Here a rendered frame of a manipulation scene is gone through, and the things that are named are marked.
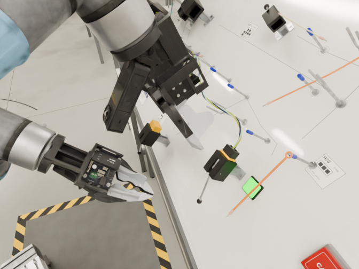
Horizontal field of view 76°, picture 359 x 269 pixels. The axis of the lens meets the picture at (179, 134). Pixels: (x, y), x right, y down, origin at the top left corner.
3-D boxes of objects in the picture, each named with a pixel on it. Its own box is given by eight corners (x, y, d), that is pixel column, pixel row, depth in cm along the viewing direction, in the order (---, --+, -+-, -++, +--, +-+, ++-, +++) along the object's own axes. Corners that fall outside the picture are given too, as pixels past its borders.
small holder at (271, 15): (282, 9, 60) (268, -9, 56) (296, 30, 55) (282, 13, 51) (267, 22, 63) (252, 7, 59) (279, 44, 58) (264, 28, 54)
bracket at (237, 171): (229, 168, 59) (217, 164, 56) (235, 161, 59) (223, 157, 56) (240, 180, 56) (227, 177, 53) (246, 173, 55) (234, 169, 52)
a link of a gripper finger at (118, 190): (156, 210, 43) (109, 192, 40) (145, 210, 48) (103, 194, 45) (161, 194, 44) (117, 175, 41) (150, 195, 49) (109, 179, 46)
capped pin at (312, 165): (307, 167, 45) (282, 156, 39) (310, 160, 45) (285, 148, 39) (315, 170, 44) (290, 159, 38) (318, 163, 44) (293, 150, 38)
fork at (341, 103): (349, 103, 43) (322, 70, 34) (341, 110, 44) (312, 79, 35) (340, 97, 44) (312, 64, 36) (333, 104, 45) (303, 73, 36)
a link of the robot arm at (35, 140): (12, 165, 40) (37, 126, 44) (39, 175, 42) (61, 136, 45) (4, 157, 34) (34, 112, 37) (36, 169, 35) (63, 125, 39)
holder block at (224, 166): (213, 170, 57) (202, 167, 54) (227, 152, 55) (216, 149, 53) (223, 182, 54) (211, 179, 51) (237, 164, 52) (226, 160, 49)
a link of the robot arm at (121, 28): (88, 29, 24) (80, 16, 30) (116, 64, 27) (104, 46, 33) (146, -15, 24) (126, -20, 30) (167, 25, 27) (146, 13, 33)
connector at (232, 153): (220, 160, 55) (215, 159, 53) (232, 144, 53) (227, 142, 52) (227, 168, 52) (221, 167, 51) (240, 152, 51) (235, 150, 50)
